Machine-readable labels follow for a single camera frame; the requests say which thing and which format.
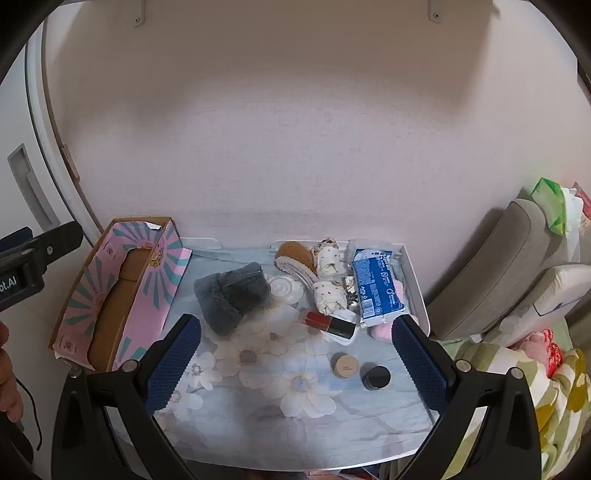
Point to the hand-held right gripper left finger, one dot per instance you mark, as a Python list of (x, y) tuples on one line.
[(173, 364)]

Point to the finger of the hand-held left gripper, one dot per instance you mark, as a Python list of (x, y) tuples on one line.
[(55, 240)]

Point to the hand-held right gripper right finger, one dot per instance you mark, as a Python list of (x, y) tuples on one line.
[(422, 364)]

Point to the pink fuzzy sock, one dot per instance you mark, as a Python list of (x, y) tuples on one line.
[(385, 331)]

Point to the small wooden cylinder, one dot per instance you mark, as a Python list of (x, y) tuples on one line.
[(346, 364)]

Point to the pink printed cardboard box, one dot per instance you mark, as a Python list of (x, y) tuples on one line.
[(111, 295)]

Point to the grey fuzzy sock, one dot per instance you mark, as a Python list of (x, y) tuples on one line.
[(231, 295)]

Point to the blue tissue packet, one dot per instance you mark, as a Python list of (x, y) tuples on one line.
[(376, 286)]

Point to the red lipstick box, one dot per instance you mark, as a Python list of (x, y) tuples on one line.
[(328, 323)]

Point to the white dotted sock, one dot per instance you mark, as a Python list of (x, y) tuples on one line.
[(328, 295), (328, 258)]

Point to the brown and white plush toy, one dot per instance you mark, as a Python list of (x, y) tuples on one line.
[(293, 256)]

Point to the white desktop tray table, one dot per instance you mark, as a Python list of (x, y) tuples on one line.
[(415, 295)]

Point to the person's left hand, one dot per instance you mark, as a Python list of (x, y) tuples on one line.
[(8, 378)]

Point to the black round jar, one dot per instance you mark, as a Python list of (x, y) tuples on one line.
[(376, 377)]

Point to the small white dish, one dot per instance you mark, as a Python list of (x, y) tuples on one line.
[(346, 340)]

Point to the silver hair clip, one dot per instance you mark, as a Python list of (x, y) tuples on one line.
[(352, 293)]

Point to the floral table cloth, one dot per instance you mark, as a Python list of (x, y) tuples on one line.
[(277, 406)]

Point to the grey cushion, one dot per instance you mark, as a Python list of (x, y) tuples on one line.
[(489, 267)]

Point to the red floral fabric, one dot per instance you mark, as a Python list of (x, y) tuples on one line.
[(547, 353)]

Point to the green floral blanket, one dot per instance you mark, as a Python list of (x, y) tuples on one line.
[(545, 415)]

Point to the clear round lid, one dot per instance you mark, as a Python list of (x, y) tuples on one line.
[(284, 290)]

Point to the white pillow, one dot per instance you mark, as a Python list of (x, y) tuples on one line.
[(554, 290)]

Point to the white plastic bag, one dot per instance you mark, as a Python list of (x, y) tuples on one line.
[(572, 226)]

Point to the green tissue pack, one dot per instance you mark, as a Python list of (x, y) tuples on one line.
[(551, 203)]

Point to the metal wall bracket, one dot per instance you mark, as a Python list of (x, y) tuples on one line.
[(435, 9), (137, 11)]

